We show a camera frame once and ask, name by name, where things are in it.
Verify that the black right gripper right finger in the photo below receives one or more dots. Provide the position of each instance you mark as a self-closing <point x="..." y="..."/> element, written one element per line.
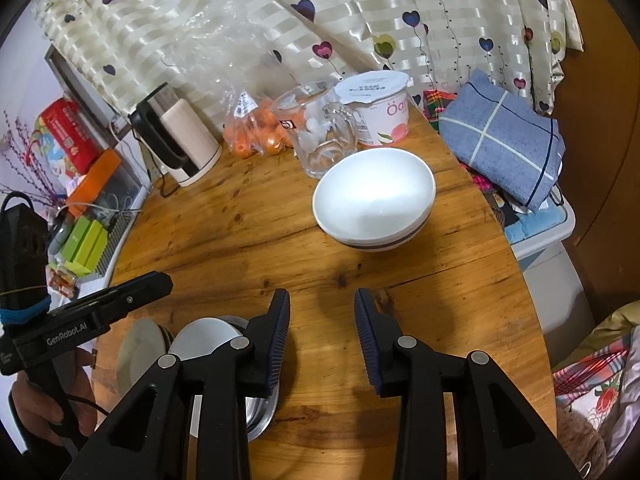
<point x="499" y="434"/>

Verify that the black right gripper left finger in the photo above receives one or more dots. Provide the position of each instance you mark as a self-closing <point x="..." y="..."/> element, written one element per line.
<point x="182" y="410"/>

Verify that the person's left hand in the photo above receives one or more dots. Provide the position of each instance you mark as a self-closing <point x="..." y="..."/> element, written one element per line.
<point x="37" y="411"/>

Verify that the white plate left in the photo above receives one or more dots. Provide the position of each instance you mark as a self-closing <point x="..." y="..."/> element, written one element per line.
<point x="144" y="343"/>

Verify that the green boxes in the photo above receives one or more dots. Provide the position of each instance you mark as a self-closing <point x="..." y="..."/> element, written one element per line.
<point x="84" y="247"/>

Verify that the steel bowl near gripper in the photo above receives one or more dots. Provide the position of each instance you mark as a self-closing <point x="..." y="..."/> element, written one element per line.
<point x="203" y="336"/>

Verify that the floral quilt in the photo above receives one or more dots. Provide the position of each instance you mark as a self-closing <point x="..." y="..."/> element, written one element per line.
<point x="597" y="397"/>

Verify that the white plastic storage box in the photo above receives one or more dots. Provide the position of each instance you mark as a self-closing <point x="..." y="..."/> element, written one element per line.
<point x="560" y="302"/>

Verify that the orange box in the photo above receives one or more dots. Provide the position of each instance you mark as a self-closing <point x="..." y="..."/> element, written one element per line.
<point x="93" y="183"/>

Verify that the red snack box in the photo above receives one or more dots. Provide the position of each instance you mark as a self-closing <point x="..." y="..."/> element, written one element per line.
<point x="62" y="119"/>

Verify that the striped bowl under white bowl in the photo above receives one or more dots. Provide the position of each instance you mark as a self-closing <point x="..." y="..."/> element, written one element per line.
<point x="372" y="231"/>

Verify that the beige electric kettle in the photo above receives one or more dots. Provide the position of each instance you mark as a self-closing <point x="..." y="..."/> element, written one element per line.
<point x="175" y="134"/>

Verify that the white ceramic bowl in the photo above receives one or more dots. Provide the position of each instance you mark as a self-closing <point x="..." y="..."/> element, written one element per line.
<point x="377" y="180"/>

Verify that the bag of oranges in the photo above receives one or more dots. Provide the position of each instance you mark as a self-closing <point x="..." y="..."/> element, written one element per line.
<point x="252" y="128"/>

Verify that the blue checked folded cloth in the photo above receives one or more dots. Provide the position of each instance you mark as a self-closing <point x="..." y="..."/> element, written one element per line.
<point x="498" y="135"/>

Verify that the clear glass measuring jug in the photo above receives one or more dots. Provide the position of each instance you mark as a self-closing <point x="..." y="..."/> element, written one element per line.
<point x="322" y="130"/>

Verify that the heart patterned curtain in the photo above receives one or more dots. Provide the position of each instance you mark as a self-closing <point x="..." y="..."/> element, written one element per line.
<point x="127" y="48"/>

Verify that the white yogurt tub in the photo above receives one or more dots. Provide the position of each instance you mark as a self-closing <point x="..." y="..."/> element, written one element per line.
<point x="379" y="101"/>

